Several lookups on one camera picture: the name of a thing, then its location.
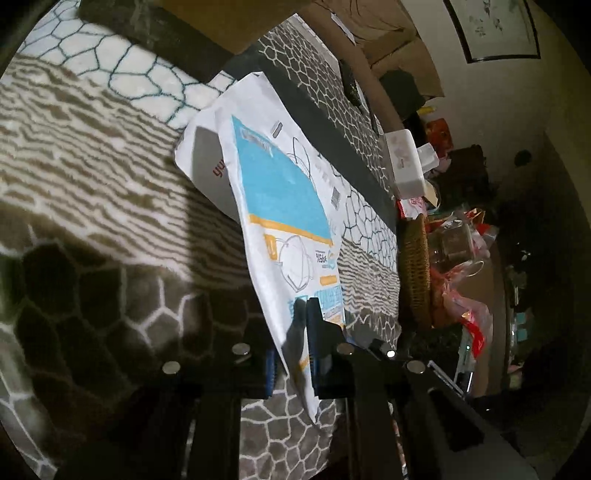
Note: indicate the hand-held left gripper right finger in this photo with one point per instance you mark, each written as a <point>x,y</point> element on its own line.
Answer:
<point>315,350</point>

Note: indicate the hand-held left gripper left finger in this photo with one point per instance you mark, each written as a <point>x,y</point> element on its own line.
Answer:
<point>270,376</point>

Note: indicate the wicker basket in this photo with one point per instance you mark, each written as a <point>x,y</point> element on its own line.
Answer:
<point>415,272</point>

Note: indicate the white and blue mask packet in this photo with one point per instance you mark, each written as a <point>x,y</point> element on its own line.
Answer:
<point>277,194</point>

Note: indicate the clear jar with brown contents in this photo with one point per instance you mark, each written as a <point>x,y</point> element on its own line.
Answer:
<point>455,242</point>

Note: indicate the red plastic bag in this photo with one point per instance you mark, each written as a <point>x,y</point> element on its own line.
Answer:
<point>475,332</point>

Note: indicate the red printed packet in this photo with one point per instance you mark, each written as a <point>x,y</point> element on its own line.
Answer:
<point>411,206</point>

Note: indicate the brown paper envelope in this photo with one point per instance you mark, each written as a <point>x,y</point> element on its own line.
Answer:
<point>433,194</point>

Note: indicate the white mailing bag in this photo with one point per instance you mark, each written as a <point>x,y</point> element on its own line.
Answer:
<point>210,175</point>

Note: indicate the white tissue box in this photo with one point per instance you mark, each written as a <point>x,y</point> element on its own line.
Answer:
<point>406,161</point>

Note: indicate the white tissue sheet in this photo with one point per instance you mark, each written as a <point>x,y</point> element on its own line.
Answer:
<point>428,156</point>

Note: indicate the dark grey flat strip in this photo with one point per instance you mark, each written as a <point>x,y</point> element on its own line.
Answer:
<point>373,115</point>

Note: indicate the patterned fleece blanket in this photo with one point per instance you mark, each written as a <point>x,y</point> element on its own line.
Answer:
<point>92,184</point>

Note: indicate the black remote control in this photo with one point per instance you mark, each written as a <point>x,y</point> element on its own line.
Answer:
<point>351,83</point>

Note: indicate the brown sofa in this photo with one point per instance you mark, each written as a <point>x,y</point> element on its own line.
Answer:
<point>392,50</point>

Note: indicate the white paper sheet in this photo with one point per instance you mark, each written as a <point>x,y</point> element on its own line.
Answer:
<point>344,30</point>

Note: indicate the framed wall picture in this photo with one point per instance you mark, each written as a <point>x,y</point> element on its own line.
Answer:
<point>494,23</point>

